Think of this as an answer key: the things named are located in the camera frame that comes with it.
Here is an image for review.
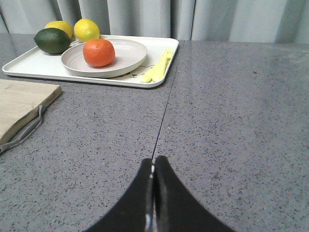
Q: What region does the yellow plastic knife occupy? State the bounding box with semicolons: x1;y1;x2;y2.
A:
140;61;160;83

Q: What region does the green lime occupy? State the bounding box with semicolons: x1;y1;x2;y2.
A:
34;28;71;55

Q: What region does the white rectangular tray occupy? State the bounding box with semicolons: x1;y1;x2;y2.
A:
2;35;179;88

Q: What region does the grey curtain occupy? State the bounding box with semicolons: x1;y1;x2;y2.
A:
0;0;309;44

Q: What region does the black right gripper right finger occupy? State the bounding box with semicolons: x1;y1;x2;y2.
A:
154;156;233;232

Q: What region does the yellow lemon left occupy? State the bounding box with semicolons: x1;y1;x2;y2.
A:
45;20;73;38

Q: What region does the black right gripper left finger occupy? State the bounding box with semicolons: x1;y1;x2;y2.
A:
86;159;153;232

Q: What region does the orange mandarin fruit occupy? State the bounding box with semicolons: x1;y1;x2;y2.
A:
83;39;115;67

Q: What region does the yellow lemon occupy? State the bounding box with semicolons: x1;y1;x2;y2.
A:
74;18;100;43
45;20;73;38

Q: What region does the beige round plate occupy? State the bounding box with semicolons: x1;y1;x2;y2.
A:
61;39;147;78

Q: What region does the yellow lemon right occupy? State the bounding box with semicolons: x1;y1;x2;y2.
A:
74;18;100;43

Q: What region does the wooden cutting board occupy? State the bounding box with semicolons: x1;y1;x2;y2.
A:
0;79;62;153

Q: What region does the yellow plastic fork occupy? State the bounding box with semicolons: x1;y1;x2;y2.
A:
152;47;174;82

